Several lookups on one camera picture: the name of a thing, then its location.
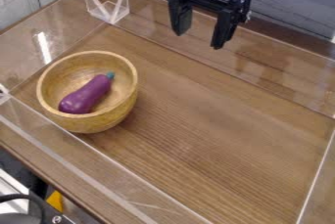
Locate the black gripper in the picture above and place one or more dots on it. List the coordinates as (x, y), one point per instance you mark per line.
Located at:
(181, 17)

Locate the purple toy eggplant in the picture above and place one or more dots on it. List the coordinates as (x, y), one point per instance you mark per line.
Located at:
(81, 101)

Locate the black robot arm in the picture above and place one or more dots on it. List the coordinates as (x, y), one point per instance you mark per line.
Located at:
(232, 12)

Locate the brown wooden bowl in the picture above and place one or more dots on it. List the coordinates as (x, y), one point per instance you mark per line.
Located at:
(69, 74)

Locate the yellow label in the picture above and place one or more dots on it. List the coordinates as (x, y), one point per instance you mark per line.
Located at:
(55, 201)

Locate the clear acrylic corner bracket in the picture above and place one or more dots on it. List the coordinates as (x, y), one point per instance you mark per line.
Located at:
(109, 11)

